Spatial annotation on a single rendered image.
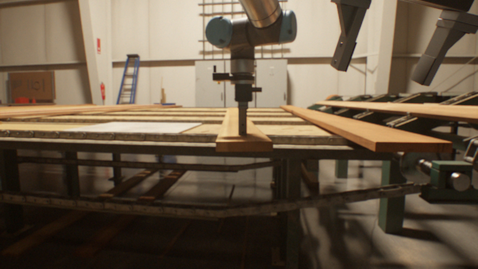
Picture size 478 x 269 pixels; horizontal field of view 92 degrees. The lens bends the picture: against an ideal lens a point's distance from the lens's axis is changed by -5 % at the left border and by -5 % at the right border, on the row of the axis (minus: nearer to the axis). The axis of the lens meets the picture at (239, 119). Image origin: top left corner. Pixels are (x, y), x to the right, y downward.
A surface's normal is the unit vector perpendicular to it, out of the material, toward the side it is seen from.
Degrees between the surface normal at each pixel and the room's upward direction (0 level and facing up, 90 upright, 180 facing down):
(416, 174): 90
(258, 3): 145
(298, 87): 87
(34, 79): 90
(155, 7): 87
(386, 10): 99
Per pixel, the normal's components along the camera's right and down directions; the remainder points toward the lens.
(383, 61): -0.11, 0.24
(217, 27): -0.45, 0.07
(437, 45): -0.99, -0.12
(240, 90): 0.03, 0.08
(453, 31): 0.05, 0.47
